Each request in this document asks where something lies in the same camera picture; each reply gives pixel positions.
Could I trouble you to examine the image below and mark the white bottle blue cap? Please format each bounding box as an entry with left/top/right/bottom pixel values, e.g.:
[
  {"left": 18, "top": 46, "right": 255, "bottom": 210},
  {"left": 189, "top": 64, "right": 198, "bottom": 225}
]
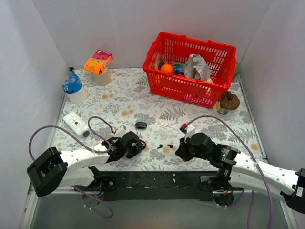
[{"left": 62, "top": 70, "right": 88, "bottom": 104}]

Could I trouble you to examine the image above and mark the white tube black cap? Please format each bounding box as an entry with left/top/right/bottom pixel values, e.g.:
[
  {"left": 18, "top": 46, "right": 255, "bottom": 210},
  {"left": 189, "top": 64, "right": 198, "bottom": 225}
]
[{"left": 63, "top": 111, "right": 90, "bottom": 138}]

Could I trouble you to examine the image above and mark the long black earbud charging case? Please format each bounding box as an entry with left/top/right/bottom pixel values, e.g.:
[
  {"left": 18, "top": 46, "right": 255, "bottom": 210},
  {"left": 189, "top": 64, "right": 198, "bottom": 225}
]
[{"left": 135, "top": 122, "right": 147, "bottom": 130}]

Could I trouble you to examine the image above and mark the clear dark snack packet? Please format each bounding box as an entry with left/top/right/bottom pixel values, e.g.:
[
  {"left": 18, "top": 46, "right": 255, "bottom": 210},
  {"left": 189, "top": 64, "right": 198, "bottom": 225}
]
[{"left": 155, "top": 53, "right": 167, "bottom": 70}]

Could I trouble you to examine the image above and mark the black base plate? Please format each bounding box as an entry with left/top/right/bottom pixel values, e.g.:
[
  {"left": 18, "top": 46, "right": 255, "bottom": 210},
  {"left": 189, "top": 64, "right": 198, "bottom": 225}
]
[{"left": 79, "top": 171, "right": 234, "bottom": 206}]

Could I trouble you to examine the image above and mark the orange pink snack pack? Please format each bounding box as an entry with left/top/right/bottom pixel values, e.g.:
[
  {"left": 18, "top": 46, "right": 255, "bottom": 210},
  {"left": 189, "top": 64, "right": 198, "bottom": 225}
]
[{"left": 84, "top": 50, "right": 113, "bottom": 75}]

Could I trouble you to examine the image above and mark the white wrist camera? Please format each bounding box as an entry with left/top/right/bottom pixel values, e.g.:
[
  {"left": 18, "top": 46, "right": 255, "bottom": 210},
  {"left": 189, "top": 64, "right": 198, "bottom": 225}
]
[
  {"left": 114, "top": 125, "right": 127, "bottom": 138},
  {"left": 180, "top": 123, "right": 196, "bottom": 140}
]

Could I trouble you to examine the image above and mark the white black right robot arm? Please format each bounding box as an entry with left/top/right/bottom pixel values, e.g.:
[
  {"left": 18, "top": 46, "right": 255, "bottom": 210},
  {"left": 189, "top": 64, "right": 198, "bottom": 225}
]
[{"left": 175, "top": 133, "right": 305, "bottom": 213}]

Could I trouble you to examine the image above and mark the blue green snack packet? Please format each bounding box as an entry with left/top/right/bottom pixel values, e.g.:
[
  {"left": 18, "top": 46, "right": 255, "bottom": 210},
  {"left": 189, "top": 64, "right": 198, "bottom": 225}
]
[{"left": 173, "top": 62, "right": 185, "bottom": 76}]

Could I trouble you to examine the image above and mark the beige paper cup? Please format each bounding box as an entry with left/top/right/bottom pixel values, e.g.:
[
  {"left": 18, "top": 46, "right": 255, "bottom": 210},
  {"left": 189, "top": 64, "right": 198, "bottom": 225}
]
[{"left": 93, "top": 67, "right": 111, "bottom": 86}]

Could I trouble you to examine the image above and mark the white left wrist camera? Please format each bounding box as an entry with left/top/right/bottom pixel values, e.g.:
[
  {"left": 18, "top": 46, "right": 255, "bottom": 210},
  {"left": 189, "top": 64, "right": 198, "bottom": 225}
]
[{"left": 114, "top": 125, "right": 127, "bottom": 138}]

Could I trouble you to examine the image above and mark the orange fruit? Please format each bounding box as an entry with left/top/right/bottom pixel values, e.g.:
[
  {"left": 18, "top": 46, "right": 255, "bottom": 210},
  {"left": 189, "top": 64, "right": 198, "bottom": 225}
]
[{"left": 160, "top": 63, "right": 173, "bottom": 74}]

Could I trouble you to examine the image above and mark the red plastic shopping basket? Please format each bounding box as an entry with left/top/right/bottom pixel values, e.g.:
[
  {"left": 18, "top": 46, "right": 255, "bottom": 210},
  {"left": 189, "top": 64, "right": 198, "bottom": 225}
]
[{"left": 143, "top": 32, "right": 236, "bottom": 108}]

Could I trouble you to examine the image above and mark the floral patterned table mat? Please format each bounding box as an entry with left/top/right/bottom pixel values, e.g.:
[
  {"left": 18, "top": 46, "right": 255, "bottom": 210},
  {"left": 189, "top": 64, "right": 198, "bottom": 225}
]
[{"left": 62, "top": 68, "right": 262, "bottom": 171}]

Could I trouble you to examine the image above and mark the crumpled grey white bag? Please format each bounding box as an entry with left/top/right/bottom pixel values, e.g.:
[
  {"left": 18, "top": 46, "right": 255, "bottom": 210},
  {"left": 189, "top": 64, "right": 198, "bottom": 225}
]
[{"left": 184, "top": 54, "right": 211, "bottom": 81}]

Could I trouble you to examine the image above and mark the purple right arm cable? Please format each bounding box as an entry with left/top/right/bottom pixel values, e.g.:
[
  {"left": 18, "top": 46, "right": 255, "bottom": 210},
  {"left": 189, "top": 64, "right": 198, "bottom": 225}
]
[{"left": 187, "top": 115, "right": 275, "bottom": 229}]

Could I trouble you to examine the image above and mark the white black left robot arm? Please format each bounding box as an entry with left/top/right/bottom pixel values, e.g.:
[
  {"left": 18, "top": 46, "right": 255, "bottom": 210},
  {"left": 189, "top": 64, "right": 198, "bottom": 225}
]
[{"left": 27, "top": 131, "right": 146, "bottom": 197}]

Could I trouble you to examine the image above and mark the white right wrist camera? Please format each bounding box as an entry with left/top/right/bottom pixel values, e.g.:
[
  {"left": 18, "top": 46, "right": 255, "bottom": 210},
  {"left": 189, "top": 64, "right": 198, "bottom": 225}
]
[{"left": 180, "top": 123, "right": 196, "bottom": 140}]

